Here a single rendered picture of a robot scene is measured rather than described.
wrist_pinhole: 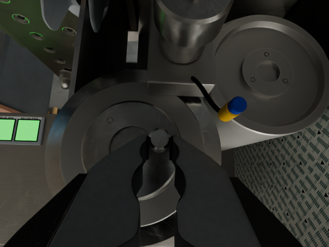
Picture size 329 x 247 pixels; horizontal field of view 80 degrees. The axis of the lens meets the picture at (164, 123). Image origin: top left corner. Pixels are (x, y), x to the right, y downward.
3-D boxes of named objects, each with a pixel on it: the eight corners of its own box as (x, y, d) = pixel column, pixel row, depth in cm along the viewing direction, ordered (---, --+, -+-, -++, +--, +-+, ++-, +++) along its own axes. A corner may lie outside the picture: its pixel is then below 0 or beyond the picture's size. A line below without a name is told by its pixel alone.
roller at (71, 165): (202, 83, 17) (207, 228, 15) (176, 132, 42) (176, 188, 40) (67, 79, 17) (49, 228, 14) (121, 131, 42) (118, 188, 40)
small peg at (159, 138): (165, 153, 12) (144, 144, 12) (164, 156, 15) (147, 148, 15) (174, 132, 12) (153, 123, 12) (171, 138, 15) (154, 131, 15)
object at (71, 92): (93, -62, 22) (73, 99, 18) (126, 55, 45) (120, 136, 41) (89, -62, 22) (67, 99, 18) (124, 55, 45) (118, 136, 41)
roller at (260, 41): (323, 16, 20) (343, 137, 17) (230, 100, 44) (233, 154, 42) (202, 11, 19) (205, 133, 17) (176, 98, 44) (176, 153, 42)
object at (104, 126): (76, 106, 15) (173, 93, 16) (85, 113, 17) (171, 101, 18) (83, 209, 14) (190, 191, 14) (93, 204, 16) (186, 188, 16)
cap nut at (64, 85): (71, 69, 50) (68, 86, 49) (77, 76, 54) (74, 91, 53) (56, 69, 50) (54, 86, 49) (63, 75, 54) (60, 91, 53)
